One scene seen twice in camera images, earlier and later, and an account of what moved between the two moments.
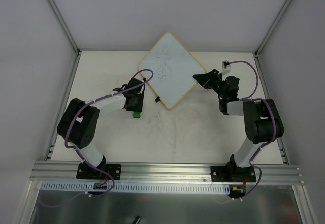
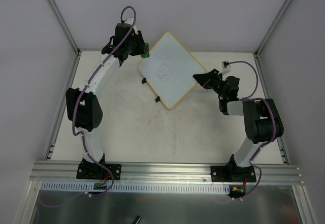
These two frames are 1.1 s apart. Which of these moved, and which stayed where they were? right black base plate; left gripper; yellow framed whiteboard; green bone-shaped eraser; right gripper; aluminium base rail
Moved: green bone-shaped eraser; left gripper
Stayed: yellow framed whiteboard; right black base plate; right gripper; aluminium base rail
